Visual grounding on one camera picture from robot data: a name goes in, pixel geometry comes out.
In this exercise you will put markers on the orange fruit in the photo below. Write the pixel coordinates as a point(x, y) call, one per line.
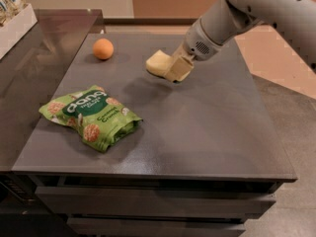
point(103, 49)

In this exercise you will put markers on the snack bags in box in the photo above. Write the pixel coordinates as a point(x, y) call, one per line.
point(9, 9)

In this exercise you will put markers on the upper grey drawer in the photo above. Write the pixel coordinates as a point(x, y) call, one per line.
point(154, 203)

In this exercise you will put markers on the yellow sponge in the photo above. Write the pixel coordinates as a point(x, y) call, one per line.
point(163, 65)

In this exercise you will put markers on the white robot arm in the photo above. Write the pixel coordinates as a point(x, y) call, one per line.
point(294, 20)

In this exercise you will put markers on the green rice chip bag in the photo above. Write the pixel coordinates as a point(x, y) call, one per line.
point(100, 120)

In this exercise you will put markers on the lower grey drawer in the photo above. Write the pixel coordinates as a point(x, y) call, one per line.
point(153, 228)

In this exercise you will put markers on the grey drawer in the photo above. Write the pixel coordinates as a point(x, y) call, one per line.
point(153, 228)
point(154, 203)

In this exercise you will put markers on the white snack box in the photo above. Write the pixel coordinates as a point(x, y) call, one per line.
point(16, 28)

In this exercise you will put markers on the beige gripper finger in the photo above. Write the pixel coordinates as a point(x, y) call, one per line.
point(182, 63)

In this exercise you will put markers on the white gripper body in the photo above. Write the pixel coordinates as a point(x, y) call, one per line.
point(199, 45)

